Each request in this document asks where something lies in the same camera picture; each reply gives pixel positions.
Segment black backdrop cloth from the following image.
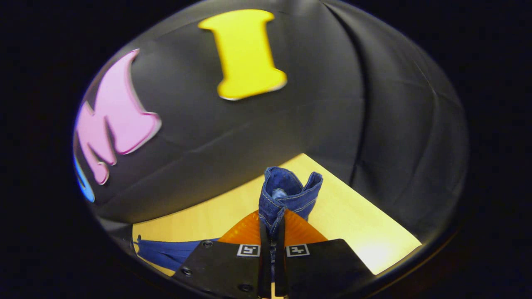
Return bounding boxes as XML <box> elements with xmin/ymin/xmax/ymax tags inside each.
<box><xmin>73</xmin><ymin>0</ymin><xmax>470</xmax><ymax>245</ymax></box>

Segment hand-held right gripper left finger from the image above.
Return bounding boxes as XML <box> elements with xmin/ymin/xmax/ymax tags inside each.
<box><xmin>172</xmin><ymin>210</ymin><xmax>273</xmax><ymax>299</ymax></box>

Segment blue denim jeans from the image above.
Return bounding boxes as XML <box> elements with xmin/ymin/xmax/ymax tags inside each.
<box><xmin>133</xmin><ymin>167</ymin><xmax>324</xmax><ymax>291</ymax></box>

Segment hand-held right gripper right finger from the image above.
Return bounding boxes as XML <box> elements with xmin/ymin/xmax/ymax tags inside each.
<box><xmin>274</xmin><ymin>209</ymin><xmax>375</xmax><ymax>299</ymax></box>

